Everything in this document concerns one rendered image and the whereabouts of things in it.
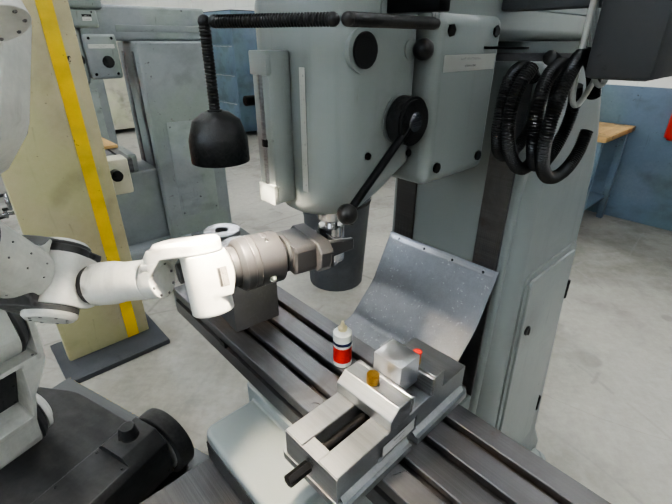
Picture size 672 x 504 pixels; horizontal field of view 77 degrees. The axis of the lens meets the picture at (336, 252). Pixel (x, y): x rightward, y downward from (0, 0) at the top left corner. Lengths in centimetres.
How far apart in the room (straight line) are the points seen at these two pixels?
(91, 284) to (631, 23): 83
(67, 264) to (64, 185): 156
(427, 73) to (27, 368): 102
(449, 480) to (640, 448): 166
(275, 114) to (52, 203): 184
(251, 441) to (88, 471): 52
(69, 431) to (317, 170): 113
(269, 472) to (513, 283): 66
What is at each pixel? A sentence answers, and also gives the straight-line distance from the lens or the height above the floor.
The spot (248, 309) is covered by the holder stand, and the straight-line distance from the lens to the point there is 104.
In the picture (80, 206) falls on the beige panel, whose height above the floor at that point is 85.
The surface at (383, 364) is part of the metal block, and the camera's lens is 75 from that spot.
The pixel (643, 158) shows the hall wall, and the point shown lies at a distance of 483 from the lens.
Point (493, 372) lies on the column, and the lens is 119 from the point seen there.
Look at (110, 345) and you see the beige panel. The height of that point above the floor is 3.
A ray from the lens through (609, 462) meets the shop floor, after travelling 225.
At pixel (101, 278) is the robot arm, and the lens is 76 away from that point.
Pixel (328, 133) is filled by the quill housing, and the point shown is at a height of 145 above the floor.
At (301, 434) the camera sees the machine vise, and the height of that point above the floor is 100.
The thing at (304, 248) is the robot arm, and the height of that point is 126.
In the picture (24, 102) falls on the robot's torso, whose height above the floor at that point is 149.
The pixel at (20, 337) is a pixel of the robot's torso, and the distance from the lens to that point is 111.
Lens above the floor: 156
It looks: 27 degrees down
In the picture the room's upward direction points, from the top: straight up
